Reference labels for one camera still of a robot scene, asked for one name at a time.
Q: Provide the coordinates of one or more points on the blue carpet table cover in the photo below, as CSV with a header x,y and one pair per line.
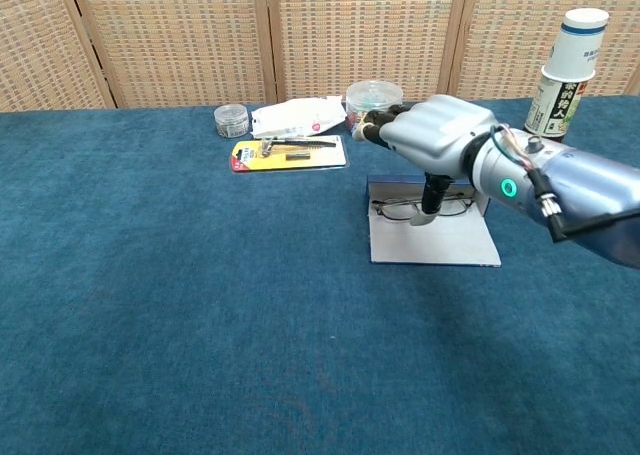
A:
x,y
150,275

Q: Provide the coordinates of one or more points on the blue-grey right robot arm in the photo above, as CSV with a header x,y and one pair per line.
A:
x,y
590,185

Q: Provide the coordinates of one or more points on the clear jar of binder clips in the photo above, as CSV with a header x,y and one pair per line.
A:
x,y
370,95

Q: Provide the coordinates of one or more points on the yellow razor blister pack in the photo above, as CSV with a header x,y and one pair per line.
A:
x,y
320,157

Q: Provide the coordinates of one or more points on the blue cardboard glasses box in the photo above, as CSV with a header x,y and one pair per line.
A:
x,y
440,245

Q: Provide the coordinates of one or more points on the woven bamboo folding screen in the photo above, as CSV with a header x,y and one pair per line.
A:
x,y
175,40

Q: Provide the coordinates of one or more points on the black-framed eyeglasses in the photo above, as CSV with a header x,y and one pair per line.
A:
x,y
395,211

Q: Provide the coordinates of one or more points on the small clear pin jar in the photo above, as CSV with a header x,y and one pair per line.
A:
x,y
231,121

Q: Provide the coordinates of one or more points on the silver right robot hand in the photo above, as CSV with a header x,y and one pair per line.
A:
x,y
435,130

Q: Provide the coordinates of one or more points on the white wet wipes pack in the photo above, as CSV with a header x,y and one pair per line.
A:
x,y
295,117

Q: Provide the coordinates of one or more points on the white paper cup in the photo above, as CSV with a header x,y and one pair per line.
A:
x,y
575,45

